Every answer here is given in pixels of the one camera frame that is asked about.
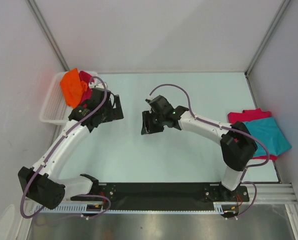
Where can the teal t shirt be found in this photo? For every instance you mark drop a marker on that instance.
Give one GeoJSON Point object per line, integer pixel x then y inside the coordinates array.
{"type": "Point", "coordinates": [267, 131]}

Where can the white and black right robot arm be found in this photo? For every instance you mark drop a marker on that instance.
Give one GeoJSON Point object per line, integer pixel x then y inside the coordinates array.
{"type": "Point", "coordinates": [236, 143]}

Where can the folded crimson t shirt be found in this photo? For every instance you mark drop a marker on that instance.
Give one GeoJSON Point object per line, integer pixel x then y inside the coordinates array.
{"type": "Point", "coordinates": [247, 116]}

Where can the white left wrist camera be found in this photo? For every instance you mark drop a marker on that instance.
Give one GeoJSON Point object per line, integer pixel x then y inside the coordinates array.
{"type": "Point", "coordinates": [95, 84]}

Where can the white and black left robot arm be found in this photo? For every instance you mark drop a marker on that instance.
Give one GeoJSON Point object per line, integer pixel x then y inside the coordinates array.
{"type": "Point", "coordinates": [41, 182]}

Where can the orange t shirt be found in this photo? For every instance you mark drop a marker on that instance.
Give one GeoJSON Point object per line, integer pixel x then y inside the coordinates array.
{"type": "Point", "coordinates": [73, 88]}

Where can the crimson t shirt in basket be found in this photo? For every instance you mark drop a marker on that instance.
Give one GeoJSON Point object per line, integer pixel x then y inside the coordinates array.
{"type": "Point", "coordinates": [87, 82]}

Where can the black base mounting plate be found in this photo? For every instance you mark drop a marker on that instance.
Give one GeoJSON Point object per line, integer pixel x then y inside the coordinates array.
{"type": "Point", "coordinates": [174, 196]}

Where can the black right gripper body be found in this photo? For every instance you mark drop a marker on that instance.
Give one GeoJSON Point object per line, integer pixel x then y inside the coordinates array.
{"type": "Point", "coordinates": [161, 117]}

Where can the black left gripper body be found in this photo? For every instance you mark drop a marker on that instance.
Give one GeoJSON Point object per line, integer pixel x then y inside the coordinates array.
{"type": "Point", "coordinates": [107, 112]}

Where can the white perforated plastic basket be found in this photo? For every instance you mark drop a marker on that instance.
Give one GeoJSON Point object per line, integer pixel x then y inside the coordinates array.
{"type": "Point", "coordinates": [54, 109]}

